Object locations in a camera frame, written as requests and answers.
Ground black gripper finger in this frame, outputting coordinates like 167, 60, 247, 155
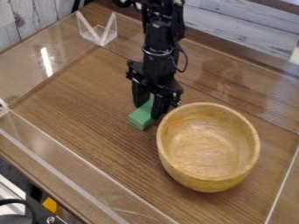
132, 82, 151, 108
151, 94, 173, 120

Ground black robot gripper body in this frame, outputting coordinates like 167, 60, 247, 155
125, 47, 184, 108

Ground green rectangular block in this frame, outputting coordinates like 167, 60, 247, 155
128, 98, 155, 130

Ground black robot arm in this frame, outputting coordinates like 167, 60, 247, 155
125, 0, 188, 120

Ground brown wooden bowl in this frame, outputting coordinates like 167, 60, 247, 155
156, 102, 260, 193

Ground yellow and black device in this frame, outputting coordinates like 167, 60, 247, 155
41, 197, 80, 224

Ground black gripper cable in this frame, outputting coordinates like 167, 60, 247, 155
168, 43, 189, 74

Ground clear acrylic corner bracket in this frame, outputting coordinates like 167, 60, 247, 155
75, 11, 117, 46

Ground clear acrylic front wall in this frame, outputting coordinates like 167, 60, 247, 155
0, 99, 179, 224

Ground black cable near corner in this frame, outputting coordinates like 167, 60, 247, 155
0, 198, 40, 224

